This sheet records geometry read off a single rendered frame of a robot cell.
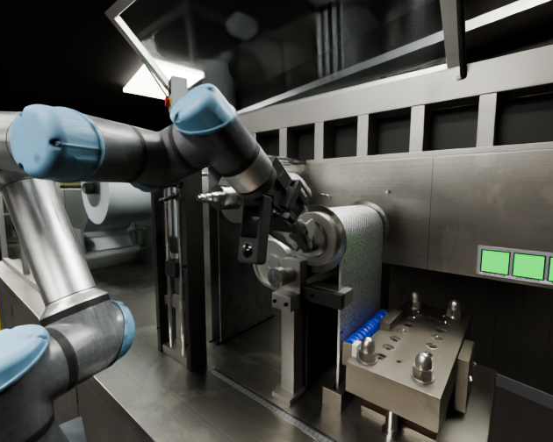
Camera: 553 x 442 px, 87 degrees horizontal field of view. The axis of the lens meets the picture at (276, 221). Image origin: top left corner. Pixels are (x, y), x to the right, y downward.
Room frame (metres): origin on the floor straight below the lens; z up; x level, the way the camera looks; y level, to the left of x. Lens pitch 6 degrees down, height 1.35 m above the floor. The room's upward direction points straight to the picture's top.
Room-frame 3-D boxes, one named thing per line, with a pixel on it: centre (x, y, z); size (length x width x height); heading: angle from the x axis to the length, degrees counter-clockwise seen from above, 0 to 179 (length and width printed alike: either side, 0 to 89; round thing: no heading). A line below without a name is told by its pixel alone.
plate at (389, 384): (0.63, -0.32, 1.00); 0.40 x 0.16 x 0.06; 141
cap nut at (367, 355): (0.53, -0.17, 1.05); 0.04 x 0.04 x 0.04
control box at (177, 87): (0.99, 0.33, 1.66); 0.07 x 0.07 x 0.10; 30
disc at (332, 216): (0.62, -0.08, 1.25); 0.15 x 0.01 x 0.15; 51
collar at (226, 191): (0.76, 0.13, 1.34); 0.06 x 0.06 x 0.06; 51
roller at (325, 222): (0.71, -0.16, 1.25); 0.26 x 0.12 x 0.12; 141
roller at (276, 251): (0.79, -0.07, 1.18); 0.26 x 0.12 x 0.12; 141
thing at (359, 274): (0.68, -0.20, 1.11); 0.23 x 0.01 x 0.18; 141
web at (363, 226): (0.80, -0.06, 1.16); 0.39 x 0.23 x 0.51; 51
